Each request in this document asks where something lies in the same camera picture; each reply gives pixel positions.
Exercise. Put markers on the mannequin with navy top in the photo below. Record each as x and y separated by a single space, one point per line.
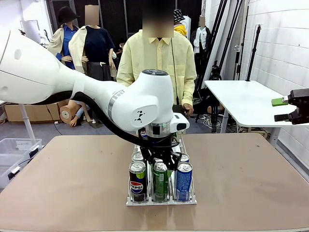
96 43

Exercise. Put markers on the white board panel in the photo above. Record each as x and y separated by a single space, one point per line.
30 31

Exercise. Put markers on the blue Pocari Sweat can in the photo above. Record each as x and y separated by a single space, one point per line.
185 158
184 183

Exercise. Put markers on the clear acrylic can rack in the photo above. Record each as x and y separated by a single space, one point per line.
159 203

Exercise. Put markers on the black tripod bundle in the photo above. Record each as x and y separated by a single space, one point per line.
214 72

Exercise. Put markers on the patterned bucket hat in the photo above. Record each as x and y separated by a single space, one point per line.
178 15

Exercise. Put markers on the white side table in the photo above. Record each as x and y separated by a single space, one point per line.
246 101

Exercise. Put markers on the black bucket hat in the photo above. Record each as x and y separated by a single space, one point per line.
66 15

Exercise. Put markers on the black Pepsi can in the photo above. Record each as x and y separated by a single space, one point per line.
144 134
137 157
137 186

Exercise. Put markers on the large cardboard box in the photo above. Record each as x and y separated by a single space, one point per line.
29 113

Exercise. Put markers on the green Chilsung cider can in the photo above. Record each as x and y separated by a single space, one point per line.
159 186

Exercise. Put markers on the mannequin with white jacket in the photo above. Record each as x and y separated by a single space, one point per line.
202 36

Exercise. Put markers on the black light stand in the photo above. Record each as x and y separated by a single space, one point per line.
254 53

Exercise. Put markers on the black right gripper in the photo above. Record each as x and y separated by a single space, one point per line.
303 101

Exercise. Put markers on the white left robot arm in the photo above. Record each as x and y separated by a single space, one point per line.
48 79

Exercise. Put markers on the person's left hand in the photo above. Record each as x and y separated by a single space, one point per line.
188 109

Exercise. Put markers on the person's left forearm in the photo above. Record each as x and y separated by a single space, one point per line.
188 94

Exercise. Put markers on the person in yellow shirt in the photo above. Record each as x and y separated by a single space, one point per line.
157 55

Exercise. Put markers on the mannequin with blue shirt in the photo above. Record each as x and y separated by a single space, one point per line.
67 33

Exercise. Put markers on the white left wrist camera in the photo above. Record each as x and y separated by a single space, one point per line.
181 125

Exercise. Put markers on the tan training dummy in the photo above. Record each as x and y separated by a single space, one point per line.
66 113

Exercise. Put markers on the mannequin with yellow hoodie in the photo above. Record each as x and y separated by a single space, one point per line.
181 30

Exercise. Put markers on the clear plastic storage bin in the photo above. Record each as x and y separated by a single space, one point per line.
14 145
7 166

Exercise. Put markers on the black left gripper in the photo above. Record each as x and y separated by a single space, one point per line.
159 147

